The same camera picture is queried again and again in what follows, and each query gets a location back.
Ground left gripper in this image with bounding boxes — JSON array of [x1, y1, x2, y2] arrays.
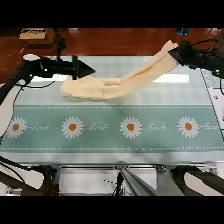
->
[[65, 54, 97, 81]]

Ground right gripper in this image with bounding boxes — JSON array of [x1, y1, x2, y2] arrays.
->
[[168, 40, 196, 67]]

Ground cream shirt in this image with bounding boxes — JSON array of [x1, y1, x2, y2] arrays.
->
[[59, 39, 180, 100]]

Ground printed cardboard box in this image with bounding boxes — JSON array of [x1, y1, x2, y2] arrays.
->
[[18, 27, 56, 46]]

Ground black cable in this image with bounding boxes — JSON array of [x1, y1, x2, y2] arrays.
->
[[191, 31, 224, 54], [110, 171, 127, 197]]

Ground silver frame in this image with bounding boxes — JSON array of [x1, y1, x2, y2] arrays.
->
[[0, 161, 224, 197]]

